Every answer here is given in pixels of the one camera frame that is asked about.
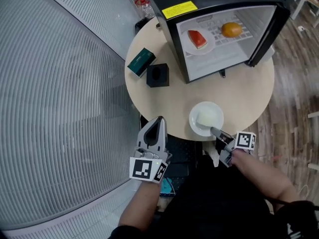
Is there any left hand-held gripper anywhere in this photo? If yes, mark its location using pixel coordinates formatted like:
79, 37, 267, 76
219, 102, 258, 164
129, 116, 173, 184

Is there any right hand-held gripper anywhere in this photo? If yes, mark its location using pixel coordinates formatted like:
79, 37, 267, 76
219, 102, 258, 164
210, 126, 257, 168

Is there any white round plate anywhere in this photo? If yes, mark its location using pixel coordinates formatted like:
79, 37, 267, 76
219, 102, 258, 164
188, 101, 224, 137
181, 27, 215, 56

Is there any red watermelon slice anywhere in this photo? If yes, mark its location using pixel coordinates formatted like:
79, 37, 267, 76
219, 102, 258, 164
187, 29, 208, 50

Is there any orange fruit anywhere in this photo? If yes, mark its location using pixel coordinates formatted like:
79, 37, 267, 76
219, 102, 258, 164
221, 21, 243, 38

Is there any person's right forearm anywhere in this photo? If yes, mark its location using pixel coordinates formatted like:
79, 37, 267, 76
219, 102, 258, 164
229, 149, 300, 209

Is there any person's left forearm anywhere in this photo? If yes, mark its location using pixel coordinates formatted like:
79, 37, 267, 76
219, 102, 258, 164
119, 180, 162, 231

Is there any black floor crate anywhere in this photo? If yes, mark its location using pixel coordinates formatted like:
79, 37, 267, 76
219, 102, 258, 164
140, 115, 204, 198

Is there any black cube holder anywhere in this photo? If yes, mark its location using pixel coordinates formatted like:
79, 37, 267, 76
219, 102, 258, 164
146, 63, 170, 88

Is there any person's black clothing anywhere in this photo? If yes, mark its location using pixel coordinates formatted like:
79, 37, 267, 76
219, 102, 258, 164
108, 155, 319, 239

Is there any dark green box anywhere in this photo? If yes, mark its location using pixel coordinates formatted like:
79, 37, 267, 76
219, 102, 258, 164
127, 47, 157, 77

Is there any yellow warning sticker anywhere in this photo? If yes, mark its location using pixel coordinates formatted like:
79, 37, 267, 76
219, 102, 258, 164
161, 0, 198, 20

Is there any clear bottle red label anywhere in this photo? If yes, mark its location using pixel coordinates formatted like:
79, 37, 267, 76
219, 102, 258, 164
134, 0, 157, 19

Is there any black cable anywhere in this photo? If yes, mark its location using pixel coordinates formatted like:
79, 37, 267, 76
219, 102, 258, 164
264, 198, 319, 209

